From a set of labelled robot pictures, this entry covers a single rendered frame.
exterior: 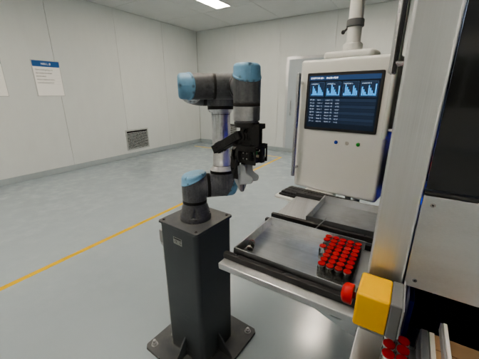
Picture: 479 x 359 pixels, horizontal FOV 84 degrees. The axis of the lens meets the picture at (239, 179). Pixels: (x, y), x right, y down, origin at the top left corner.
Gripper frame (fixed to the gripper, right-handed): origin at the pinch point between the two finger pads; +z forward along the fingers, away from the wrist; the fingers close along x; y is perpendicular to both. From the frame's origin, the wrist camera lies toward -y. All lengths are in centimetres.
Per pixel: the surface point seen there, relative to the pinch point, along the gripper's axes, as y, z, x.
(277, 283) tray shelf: 18.1, 21.5, -9.2
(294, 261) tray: 18.1, 21.2, 2.4
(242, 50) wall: -345, -130, 538
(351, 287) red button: 37.3, 8.0, -17.8
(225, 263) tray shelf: 1.2, 21.5, -10.1
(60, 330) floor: -117, 109, -20
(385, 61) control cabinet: 25, -42, 87
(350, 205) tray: 24, 20, 54
